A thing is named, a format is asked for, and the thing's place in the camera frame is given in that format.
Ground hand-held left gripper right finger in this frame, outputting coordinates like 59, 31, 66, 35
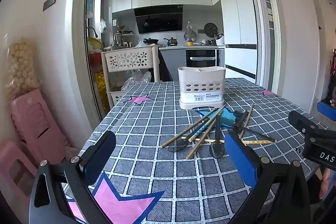
224, 132, 312, 224

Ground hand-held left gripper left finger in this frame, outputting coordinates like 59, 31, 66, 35
29, 131, 116, 224

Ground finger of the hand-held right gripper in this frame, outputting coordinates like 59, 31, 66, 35
317, 101, 336, 122
288, 110, 321, 140

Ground black spoon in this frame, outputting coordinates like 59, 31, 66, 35
232, 110, 276, 143
167, 114, 219, 153
209, 114, 226, 160

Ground wooden chopstick with dotted end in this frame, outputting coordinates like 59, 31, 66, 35
181, 136, 277, 145

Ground beige plastic utensil holder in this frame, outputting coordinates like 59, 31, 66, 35
178, 66, 226, 110

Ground person's right forearm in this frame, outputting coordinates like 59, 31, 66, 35
319, 168, 336, 205

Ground grey checkered tablecloth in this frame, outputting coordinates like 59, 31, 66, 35
64, 78, 322, 224

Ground pink plastic stool stack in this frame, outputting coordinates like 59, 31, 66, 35
9, 89, 71, 159

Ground yellow oil bottles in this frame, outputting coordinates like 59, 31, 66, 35
94, 69, 111, 109

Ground clear plastic bag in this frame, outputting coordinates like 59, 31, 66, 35
121, 69, 153, 92

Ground red bucket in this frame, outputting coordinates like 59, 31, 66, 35
89, 53, 104, 65

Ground beige plastic storage cart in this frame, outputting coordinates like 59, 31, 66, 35
101, 46, 161, 109

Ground black built-in oven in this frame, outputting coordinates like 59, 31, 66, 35
185, 49, 219, 68

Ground white refrigerator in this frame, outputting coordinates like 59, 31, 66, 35
210, 0, 259, 83

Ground yellow basket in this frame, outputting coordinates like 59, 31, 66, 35
87, 37, 103, 51

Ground bag of white balls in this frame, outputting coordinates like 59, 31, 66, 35
5, 40, 41, 102

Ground round black hanging pan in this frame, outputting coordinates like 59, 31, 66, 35
204, 23, 218, 37

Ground black range hood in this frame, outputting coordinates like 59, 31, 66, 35
134, 5, 183, 34

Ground grey wall switch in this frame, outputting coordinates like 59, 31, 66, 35
43, 0, 57, 11

